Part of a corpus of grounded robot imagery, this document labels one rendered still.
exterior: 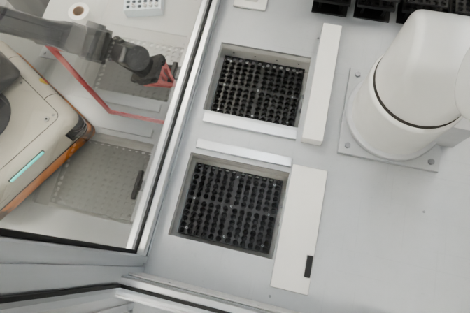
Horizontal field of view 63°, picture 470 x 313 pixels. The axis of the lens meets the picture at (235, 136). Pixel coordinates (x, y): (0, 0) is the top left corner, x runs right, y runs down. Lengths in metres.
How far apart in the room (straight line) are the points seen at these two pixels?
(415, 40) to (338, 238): 0.45
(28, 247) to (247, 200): 0.62
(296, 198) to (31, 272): 0.58
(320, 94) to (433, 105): 0.30
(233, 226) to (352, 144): 0.34
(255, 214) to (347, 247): 0.22
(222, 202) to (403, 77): 0.50
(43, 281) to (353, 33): 0.90
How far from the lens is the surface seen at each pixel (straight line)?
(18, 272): 0.48
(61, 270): 0.56
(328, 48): 1.02
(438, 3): 1.11
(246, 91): 1.08
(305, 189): 0.90
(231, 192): 0.95
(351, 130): 0.94
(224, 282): 0.89
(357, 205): 0.93
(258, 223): 0.94
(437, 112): 0.77
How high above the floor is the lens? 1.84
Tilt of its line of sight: 71 degrees down
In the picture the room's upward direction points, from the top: 9 degrees counter-clockwise
